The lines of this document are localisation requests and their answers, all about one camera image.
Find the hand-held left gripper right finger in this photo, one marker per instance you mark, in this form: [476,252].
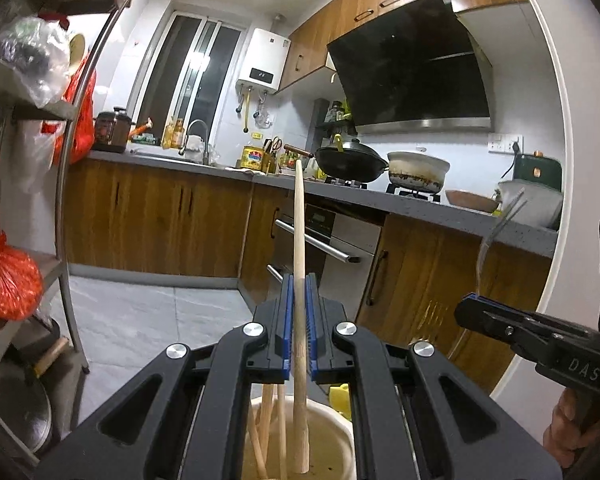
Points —
[310,325]

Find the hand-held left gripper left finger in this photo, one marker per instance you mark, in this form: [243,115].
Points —
[288,325]

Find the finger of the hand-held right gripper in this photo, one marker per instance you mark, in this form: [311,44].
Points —
[505,330]

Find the gold fork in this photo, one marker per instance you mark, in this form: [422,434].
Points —
[485,255]

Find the thick tapered wooden stick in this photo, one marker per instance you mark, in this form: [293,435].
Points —
[298,235]

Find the beige round utensil container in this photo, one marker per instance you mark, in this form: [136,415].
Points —
[330,445]

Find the person's right hand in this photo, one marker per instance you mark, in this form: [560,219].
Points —
[562,430]

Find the yellow plastic item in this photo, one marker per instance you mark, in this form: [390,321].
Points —
[341,400]

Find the built-in steel oven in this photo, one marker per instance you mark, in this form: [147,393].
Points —
[350,240]

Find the wooden stove base cabinet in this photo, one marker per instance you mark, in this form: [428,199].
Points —
[430,270]

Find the large white bowl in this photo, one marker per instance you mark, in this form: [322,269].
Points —
[540,207]

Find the brown ceramic dish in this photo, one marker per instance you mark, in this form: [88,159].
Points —
[472,200]

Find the green pot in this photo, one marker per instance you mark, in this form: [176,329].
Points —
[537,170]

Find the gas stove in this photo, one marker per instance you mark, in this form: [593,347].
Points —
[410,194]

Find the black wok with lid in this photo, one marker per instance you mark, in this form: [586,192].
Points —
[350,162]

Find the knife block with scissors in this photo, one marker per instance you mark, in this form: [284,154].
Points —
[272,157]

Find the wooden sink base cabinet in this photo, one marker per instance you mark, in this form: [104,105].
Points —
[155,220]

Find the yellow tin can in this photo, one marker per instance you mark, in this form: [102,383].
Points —
[254,158]

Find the white stained cooking pot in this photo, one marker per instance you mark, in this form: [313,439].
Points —
[417,170]

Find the chrome sink faucet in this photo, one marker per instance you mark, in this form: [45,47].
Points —
[202,127]

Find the yellow gas pipe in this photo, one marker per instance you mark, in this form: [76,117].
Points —
[248,110]

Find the yellow cooking oil bottle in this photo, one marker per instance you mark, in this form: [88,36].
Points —
[175,135]

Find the orange snack packet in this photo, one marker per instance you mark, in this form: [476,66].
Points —
[142,128]

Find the metal shelf rack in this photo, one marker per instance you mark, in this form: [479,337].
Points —
[62,210]

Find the dark red pressure cooker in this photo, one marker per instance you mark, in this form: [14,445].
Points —
[114,132]

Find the white water heater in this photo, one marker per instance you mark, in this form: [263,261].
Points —
[265,57]

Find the sliding glass window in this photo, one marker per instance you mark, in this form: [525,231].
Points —
[190,75]

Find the black range hood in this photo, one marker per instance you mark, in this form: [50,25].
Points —
[410,70]

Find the knotted red plastic bag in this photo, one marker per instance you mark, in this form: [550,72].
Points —
[7,280]

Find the hanging red plastic bag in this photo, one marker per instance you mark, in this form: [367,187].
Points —
[80,120]

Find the white plastic bag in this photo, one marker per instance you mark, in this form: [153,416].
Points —
[37,157]

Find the clear plastic bag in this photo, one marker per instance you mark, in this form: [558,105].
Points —
[30,60]

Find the white wall socket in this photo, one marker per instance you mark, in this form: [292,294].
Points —
[502,143]

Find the wall spice rack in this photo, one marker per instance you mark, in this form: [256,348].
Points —
[335,115]

